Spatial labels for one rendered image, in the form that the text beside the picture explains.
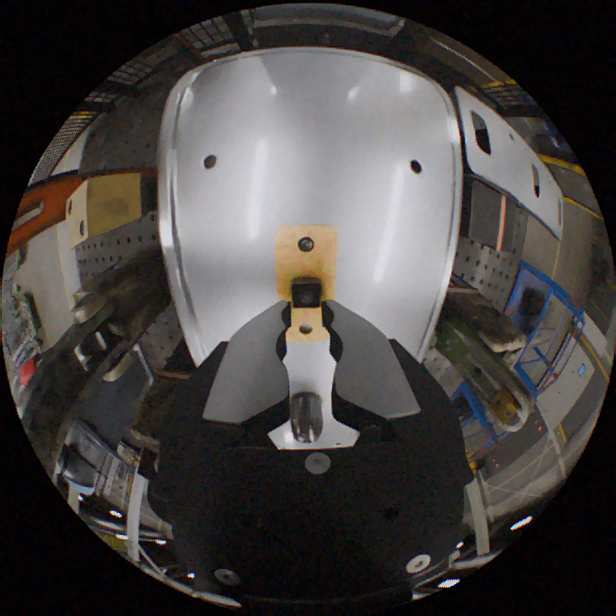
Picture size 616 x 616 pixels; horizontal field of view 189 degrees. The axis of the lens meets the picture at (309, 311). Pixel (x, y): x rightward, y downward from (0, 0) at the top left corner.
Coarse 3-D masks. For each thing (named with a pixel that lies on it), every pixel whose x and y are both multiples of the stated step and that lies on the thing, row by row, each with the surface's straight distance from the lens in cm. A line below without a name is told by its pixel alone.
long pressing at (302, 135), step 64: (256, 64) 18; (320, 64) 17; (384, 64) 19; (192, 128) 16; (256, 128) 14; (320, 128) 14; (384, 128) 15; (448, 128) 18; (192, 192) 15; (256, 192) 13; (320, 192) 13; (384, 192) 14; (448, 192) 17; (192, 256) 15; (256, 256) 14; (384, 256) 14; (448, 256) 18; (192, 320) 17; (384, 320) 17; (320, 384) 20; (320, 448) 35
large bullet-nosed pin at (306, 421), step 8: (296, 400) 21; (304, 400) 21; (312, 400) 21; (320, 400) 22; (296, 408) 20; (304, 408) 20; (312, 408) 20; (320, 408) 21; (296, 416) 20; (304, 416) 20; (312, 416) 20; (320, 416) 20; (296, 424) 20; (304, 424) 19; (312, 424) 20; (320, 424) 20; (296, 432) 20; (304, 432) 19; (312, 432) 19; (320, 432) 20; (304, 440) 20; (312, 440) 20
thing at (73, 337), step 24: (72, 336) 14; (120, 336) 17; (48, 360) 15; (72, 360) 15; (96, 360) 16; (48, 384) 14; (72, 384) 16; (96, 384) 16; (24, 408) 15; (48, 408) 16; (72, 408) 15; (48, 432) 16; (48, 456) 16
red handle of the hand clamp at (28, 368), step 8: (96, 328) 16; (104, 328) 16; (88, 336) 16; (96, 336) 15; (104, 336) 16; (80, 344) 16; (88, 344) 16; (96, 344) 16; (104, 344) 16; (80, 352) 17; (88, 352) 16; (96, 352) 16; (104, 352) 16; (32, 360) 22; (40, 360) 21; (24, 368) 24; (32, 368) 22; (24, 376) 25; (24, 384) 26
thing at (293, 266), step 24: (288, 240) 13; (336, 240) 13; (288, 264) 13; (312, 264) 13; (336, 264) 13; (288, 288) 14; (312, 288) 13; (312, 312) 15; (288, 336) 16; (312, 336) 16
